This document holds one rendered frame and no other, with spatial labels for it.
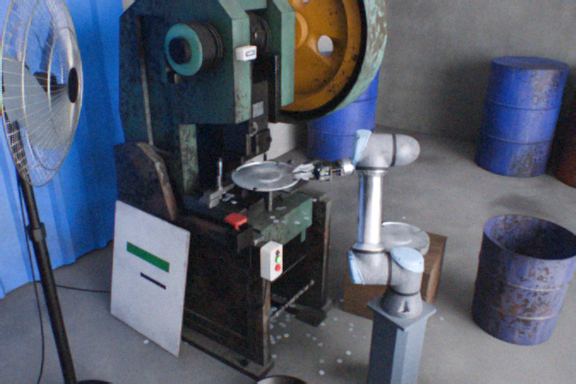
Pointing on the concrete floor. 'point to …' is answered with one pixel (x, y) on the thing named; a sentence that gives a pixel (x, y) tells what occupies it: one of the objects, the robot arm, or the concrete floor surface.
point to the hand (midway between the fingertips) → (295, 171)
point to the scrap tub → (522, 278)
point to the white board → (149, 275)
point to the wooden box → (354, 305)
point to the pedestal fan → (28, 91)
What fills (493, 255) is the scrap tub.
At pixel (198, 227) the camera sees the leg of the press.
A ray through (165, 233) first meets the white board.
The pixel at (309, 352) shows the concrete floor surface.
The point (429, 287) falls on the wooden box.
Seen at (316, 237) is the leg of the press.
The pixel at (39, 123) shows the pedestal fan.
